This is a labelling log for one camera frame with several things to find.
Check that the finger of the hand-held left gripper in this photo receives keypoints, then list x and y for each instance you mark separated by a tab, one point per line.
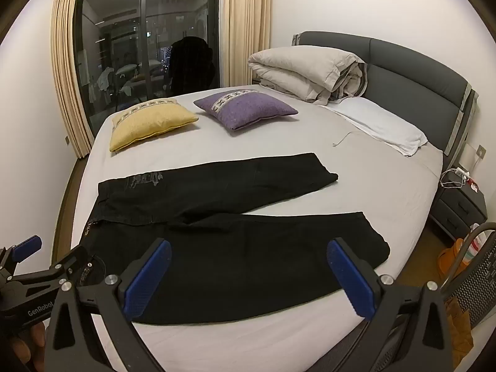
27	248
73	265

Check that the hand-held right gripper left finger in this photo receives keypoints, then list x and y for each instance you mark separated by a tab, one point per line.
149	279

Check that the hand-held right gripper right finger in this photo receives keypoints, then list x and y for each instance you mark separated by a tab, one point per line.
350	283

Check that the black pants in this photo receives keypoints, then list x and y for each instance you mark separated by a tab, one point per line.
232	248

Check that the person's left hand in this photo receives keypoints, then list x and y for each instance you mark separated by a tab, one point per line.
29	347

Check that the orange bag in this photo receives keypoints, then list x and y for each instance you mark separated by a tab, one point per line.
451	259

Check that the grey mesh chair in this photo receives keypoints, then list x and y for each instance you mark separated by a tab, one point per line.
478	279

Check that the dark grey nightstand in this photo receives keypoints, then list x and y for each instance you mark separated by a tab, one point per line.
461	205

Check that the white red striped bag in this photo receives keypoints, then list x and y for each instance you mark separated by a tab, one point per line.
479	238

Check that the thin loose thread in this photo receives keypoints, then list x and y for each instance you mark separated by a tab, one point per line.
341	139

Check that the yellow cushion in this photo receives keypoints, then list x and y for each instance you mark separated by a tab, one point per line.
151	124

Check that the small red white item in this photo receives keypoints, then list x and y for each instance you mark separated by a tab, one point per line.
471	183

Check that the bed with white sheet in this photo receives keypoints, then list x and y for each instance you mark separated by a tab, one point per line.
232	143

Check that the white pillow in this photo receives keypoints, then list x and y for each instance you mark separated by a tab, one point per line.
383	126

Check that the beige curtain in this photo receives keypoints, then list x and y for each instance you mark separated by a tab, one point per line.
71	69
246	27

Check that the purple cushion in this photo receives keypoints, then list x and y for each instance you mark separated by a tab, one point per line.
244	110

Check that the dark chair behind glass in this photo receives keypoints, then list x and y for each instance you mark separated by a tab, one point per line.
192	66

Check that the grey padded headboard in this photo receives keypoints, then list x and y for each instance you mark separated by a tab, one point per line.
410	73

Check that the folded beige duvet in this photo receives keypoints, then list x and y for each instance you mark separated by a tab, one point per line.
302	69

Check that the glass sliding door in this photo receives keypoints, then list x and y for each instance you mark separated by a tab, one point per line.
116	46

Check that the wall socket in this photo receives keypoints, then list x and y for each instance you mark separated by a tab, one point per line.
482	151

